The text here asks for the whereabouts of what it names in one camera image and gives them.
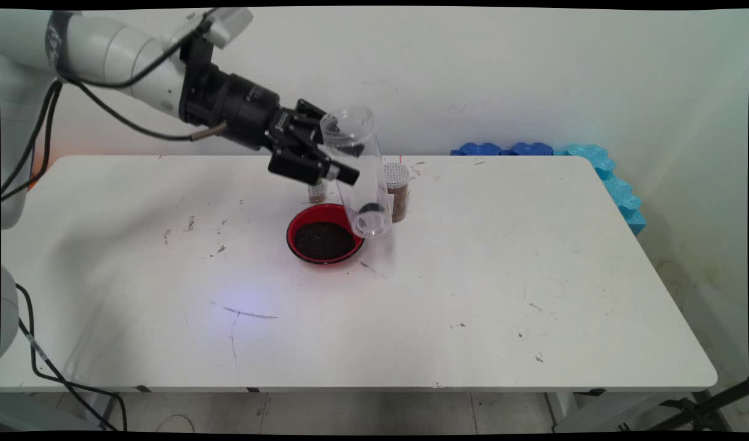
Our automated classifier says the light blue foam mat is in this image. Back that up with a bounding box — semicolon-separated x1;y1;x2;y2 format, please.
555;144;648;236

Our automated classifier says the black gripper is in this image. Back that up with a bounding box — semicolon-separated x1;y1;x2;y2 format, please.
178;37;366;187

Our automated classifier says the white-lidded brown spice jar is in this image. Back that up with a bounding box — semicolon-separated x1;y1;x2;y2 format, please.
383;162;410;223

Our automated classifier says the thin black camera cable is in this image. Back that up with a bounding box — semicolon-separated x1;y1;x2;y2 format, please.
0;9;222;194

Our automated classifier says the black cable with metal plug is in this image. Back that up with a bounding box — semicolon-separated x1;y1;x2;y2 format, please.
0;77;229;203

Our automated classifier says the red bowl with dark grounds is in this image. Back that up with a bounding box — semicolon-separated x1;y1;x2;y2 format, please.
287;203;366;265

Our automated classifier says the black strap on arm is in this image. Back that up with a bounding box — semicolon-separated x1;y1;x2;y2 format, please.
43;11;75;77

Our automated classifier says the tall clear plastic jar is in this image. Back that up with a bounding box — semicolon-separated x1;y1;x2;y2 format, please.
320;106;393;239

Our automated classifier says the white table leg frame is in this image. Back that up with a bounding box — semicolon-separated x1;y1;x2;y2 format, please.
0;392;119;431

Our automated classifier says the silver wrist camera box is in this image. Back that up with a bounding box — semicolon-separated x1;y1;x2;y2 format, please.
166;7;254;51

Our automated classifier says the black tripod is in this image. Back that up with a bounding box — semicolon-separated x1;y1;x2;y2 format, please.
647;379;749;431

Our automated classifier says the black floor cable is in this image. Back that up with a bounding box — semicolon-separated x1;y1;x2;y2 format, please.
16;283;128;432

